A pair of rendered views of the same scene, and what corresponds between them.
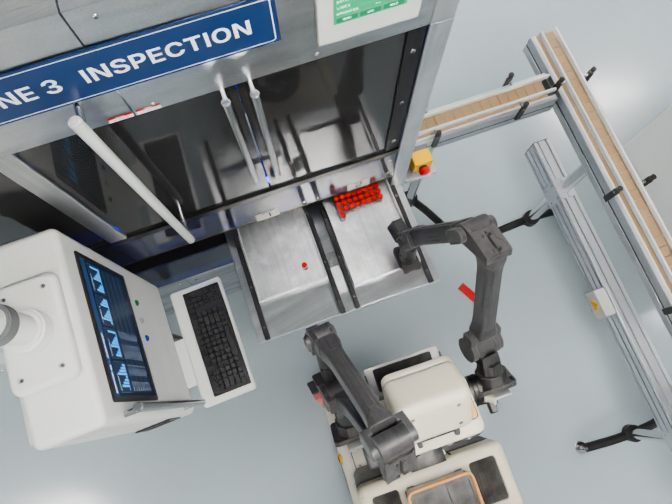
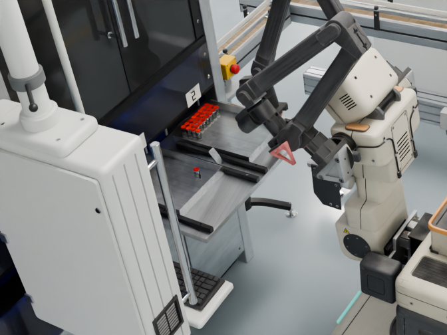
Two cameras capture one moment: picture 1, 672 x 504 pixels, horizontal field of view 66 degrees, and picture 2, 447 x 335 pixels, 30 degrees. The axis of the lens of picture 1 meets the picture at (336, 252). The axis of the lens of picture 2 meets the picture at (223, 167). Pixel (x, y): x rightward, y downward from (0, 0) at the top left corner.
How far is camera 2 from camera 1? 2.04 m
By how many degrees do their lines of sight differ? 40
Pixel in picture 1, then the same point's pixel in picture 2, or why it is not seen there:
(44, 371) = (71, 127)
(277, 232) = (153, 175)
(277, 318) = (206, 217)
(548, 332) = not seen: outside the picture
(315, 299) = (226, 189)
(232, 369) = (199, 280)
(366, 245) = (234, 141)
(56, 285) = not seen: hidden behind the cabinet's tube
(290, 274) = (189, 189)
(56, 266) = not seen: hidden behind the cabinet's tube
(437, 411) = (365, 65)
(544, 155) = (318, 74)
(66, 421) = (111, 148)
